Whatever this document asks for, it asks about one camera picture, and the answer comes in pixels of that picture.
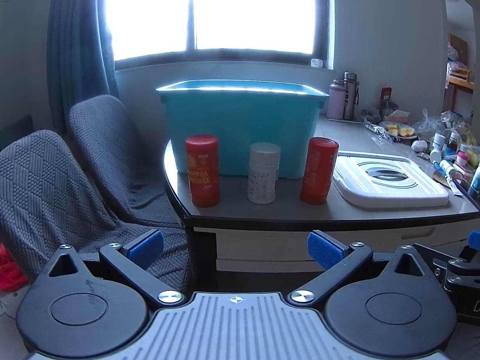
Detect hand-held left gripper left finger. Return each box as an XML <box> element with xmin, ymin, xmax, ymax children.
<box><xmin>47</xmin><ymin>229</ymin><xmax>186</xmax><ymax>310</ymax></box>

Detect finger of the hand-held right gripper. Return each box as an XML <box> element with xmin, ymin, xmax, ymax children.
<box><xmin>448</xmin><ymin>232</ymin><xmax>480</xmax><ymax>278</ymax></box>

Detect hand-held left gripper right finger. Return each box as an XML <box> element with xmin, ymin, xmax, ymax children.
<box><xmin>288</xmin><ymin>229</ymin><xmax>433</xmax><ymax>309</ymax></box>

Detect red cylindrical canister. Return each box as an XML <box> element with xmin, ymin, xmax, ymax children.
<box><xmin>185</xmin><ymin>134</ymin><xmax>221</xmax><ymax>208</ymax></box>
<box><xmin>299</xmin><ymin>137</ymin><xmax>340</xmax><ymax>206</ymax></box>

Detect white plastic bin lid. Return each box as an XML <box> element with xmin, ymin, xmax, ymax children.
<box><xmin>332</xmin><ymin>150</ymin><xmax>450</xmax><ymax>209</ymax></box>

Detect white pill bottle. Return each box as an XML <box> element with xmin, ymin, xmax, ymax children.
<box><xmin>247</xmin><ymin>142</ymin><xmax>282</xmax><ymax>206</ymax></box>

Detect teal plastic storage bin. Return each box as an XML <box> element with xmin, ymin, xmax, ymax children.
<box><xmin>155</xmin><ymin>79</ymin><xmax>331</xmax><ymax>180</ymax></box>

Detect grey desktop desk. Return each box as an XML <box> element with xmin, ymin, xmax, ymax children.
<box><xmin>163</xmin><ymin>114</ymin><xmax>480</xmax><ymax>294</ymax></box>

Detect blue plastic bottle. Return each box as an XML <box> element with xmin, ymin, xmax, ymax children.
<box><xmin>466</xmin><ymin>164</ymin><xmax>480</xmax><ymax>200</ymax></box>

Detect cluster of small bottles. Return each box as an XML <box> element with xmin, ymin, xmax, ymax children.
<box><xmin>459</xmin><ymin>131</ymin><xmax>480</xmax><ymax>168</ymax></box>

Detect brown glass bottle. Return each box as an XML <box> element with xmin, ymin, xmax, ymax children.
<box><xmin>446</xmin><ymin>131</ymin><xmax>461</xmax><ymax>157</ymax></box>

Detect white bottle with blue label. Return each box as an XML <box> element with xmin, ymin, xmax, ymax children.
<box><xmin>429</xmin><ymin>132</ymin><xmax>447</xmax><ymax>155</ymax></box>

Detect chair with grey knit cover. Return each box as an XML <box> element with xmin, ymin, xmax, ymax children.
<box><xmin>67</xmin><ymin>94</ymin><xmax>193</xmax><ymax>235</ymax></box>
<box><xmin>0</xmin><ymin>129</ymin><xmax>194</xmax><ymax>301</ymax></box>

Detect clear plastic bag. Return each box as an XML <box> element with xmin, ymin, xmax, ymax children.
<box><xmin>410</xmin><ymin>108</ymin><xmax>451</xmax><ymax>144</ymax></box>
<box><xmin>364</xmin><ymin>121</ymin><xmax>399</xmax><ymax>141</ymax></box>

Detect plate of cut fruit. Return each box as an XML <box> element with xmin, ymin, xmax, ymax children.
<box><xmin>379</xmin><ymin>120</ymin><xmax>419</xmax><ymax>140</ymax></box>

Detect person's red knit clothing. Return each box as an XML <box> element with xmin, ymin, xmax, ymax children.
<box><xmin>0</xmin><ymin>243</ymin><xmax>29</xmax><ymax>292</ymax></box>

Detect orange tissue box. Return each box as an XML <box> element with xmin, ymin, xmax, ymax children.
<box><xmin>386</xmin><ymin>109</ymin><xmax>414</xmax><ymax>124</ymax></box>

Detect pink water bottle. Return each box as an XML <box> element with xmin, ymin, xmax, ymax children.
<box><xmin>326</xmin><ymin>79</ymin><xmax>351</xmax><ymax>121</ymax></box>

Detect steel thermos flask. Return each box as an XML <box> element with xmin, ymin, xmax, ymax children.
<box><xmin>342</xmin><ymin>71</ymin><xmax>360</xmax><ymax>121</ymax></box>

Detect wooden shelf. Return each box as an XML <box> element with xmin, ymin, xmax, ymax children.
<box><xmin>445</xmin><ymin>60</ymin><xmax>480</xmax><ymax>91</ymax></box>

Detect red clip stand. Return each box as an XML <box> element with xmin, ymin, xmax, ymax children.
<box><xmin>377</xmin><ymin>87</ymin><xmax>393</xmax><ymax>112</ymax></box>

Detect cardboard box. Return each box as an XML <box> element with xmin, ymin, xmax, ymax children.
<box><xmin>448</xmin><ymin>33</ymin><xmax>469</xmax><ymax>61</ymax></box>

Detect blue-grey curtain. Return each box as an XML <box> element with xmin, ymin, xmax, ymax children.
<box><xmin>46</xmin><ymin>0</ymin><xmax>121</xmax><ymax>136</ymax></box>

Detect window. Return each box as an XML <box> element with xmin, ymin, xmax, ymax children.
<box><xmin>98</xmin><ymin>0</ymin><xmax>335</xmax><ymax>71</ymax></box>

